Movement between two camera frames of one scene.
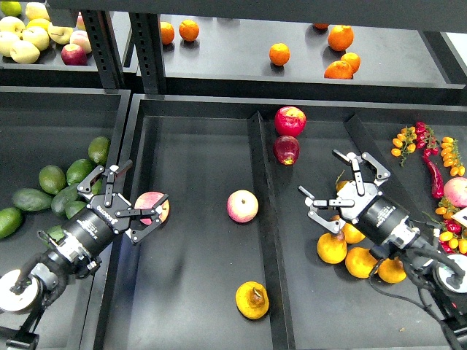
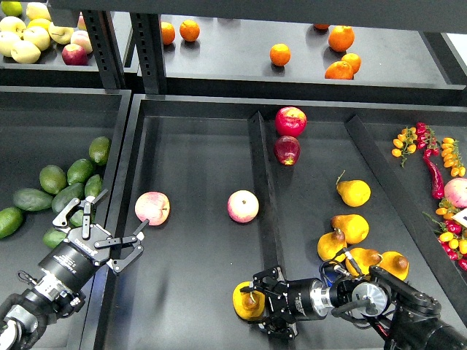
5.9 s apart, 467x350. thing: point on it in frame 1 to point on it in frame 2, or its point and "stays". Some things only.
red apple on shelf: x=74 y=55 stays
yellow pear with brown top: x=252 y=300 stays
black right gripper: x=370 y=208 to x=301 y=300
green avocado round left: x=52 y=179 stays
